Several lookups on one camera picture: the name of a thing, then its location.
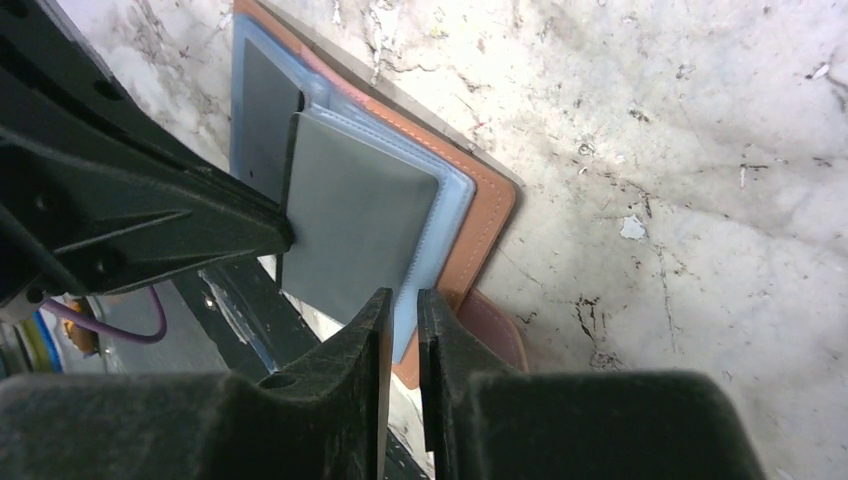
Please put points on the brown leather card holder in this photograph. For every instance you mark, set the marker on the brown leather card holder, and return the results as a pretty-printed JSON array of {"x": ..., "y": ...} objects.
[{"x": 492, "y": 197}]

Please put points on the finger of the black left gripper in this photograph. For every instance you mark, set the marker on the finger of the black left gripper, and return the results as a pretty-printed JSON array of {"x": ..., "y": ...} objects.
[
  {"x": 41, "y": 46},
  {"x": 103, "y": 218}
]

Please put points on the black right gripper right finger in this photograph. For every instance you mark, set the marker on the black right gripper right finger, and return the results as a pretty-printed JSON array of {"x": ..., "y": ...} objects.
[{"x": 484, "y": 419}]

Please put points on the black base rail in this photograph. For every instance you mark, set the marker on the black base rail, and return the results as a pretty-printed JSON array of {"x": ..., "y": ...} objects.
[{"x": 252, "y": 318}]

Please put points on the grey card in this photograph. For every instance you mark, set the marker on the grey card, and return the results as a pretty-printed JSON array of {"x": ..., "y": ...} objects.
[{"x": 357, "y": 212}]

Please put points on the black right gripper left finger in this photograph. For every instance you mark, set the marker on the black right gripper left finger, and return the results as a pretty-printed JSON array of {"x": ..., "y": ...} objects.
[{"x": 115, "y": 426}]

